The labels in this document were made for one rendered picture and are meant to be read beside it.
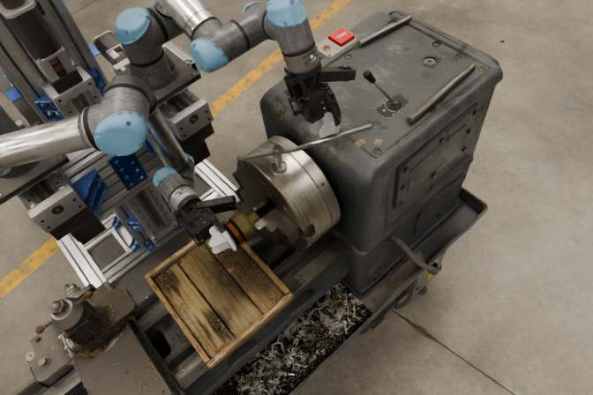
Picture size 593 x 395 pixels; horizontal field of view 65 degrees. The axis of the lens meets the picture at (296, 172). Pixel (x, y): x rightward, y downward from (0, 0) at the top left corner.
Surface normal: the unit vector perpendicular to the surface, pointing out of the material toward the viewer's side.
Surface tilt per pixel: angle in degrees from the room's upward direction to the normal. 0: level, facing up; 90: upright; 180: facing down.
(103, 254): 0
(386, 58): 0
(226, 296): 0
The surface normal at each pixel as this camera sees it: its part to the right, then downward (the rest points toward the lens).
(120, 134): 0.25, 0.75
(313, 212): 0.52, 0.21
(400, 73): -0.10, -0.60
